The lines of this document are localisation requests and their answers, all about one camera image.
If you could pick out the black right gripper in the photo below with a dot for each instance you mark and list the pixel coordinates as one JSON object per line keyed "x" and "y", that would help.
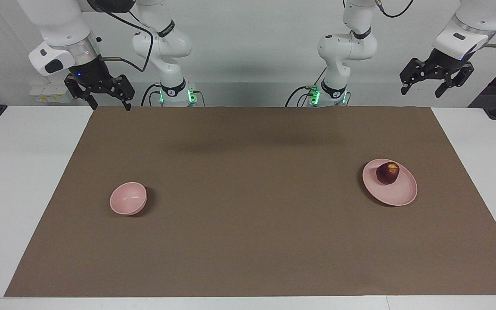
{"x": 93, "y": 75}

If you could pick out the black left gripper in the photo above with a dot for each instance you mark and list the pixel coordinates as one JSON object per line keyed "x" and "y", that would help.
{"x": 441, "y": 64}

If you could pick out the red apple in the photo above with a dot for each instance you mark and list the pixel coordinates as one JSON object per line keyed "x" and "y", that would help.
{"x": 388, "y": 173}

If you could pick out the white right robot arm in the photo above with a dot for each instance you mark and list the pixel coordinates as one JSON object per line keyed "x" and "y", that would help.
{"x": 58, "y": 26}

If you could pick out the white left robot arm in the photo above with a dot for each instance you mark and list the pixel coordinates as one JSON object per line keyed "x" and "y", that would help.
{"x": 347, "y": 47}

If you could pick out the pink bowl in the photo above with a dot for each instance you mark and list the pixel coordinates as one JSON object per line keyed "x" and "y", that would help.
{"x": 127, "y": 199}

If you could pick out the pink plate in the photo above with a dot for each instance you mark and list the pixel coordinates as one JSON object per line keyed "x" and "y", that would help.
{"x": 396, "y": 193}

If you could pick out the white power strip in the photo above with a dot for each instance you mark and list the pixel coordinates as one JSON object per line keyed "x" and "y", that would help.
{"x": 48, "y": 92}

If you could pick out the brown table mat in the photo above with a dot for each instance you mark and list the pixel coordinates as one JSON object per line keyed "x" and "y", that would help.
{"x": 248, "y": 215}

